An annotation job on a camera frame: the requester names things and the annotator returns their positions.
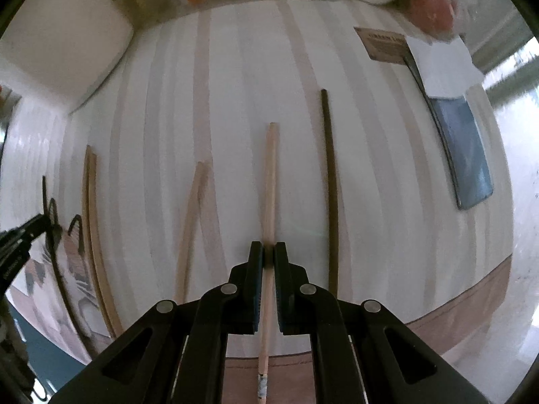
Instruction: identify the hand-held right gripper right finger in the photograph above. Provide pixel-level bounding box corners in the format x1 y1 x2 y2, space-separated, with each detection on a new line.
275 242 489 404

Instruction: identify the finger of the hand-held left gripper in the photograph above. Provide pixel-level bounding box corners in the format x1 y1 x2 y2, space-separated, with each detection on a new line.
0 214 46 250

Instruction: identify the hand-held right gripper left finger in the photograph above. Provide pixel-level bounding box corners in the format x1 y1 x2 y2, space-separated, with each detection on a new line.
51 242 265 404

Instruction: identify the dark wooden chopstick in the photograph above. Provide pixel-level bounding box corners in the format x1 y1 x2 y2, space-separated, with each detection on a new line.
41 175 95 363
320 88 340 299

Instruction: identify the pink chopstick holder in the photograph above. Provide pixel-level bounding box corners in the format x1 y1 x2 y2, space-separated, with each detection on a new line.
0 0 135 114

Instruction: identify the striped cat print tablecloth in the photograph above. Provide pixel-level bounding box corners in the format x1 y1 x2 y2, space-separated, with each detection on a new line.
0 0 516 404

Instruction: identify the brown card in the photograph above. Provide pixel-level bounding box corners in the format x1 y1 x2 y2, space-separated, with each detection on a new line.
354 26 415 65

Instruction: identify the white tissue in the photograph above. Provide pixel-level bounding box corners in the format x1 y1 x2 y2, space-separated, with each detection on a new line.
404 36 485 97

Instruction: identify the red tomato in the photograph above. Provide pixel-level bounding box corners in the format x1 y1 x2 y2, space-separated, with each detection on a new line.
406 0 457 36

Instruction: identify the glass sliding door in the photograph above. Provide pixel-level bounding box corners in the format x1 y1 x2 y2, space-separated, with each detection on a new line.
467 4 539 144

